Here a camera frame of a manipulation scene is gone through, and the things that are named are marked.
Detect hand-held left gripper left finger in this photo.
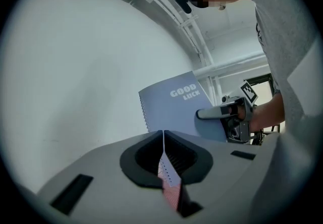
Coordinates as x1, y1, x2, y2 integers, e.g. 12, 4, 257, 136
37, 129, 183, 224

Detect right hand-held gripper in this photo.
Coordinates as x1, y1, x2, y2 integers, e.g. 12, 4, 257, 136
194, 80, 259, 144

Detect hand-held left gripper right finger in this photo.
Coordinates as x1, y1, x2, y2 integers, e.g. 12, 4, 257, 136
164, 129, 276, 224

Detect purple spiral notebook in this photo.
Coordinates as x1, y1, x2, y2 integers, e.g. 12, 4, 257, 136
138, 71, 228, 210

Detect person's right forearm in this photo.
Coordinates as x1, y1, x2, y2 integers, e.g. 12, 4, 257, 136
248, 91, 286, 133

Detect white ceiling pipes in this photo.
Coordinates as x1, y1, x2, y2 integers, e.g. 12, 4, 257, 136
100, 0, 270, 107

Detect person's grey sweatshirt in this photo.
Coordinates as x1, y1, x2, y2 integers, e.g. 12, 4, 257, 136
243, 0, 323, 218

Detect black window frame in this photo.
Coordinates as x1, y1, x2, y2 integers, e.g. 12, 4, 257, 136
243, 73, 276, 107

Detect black head-worn camera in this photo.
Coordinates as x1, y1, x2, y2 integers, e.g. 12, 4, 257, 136
171, 0, 193, 15

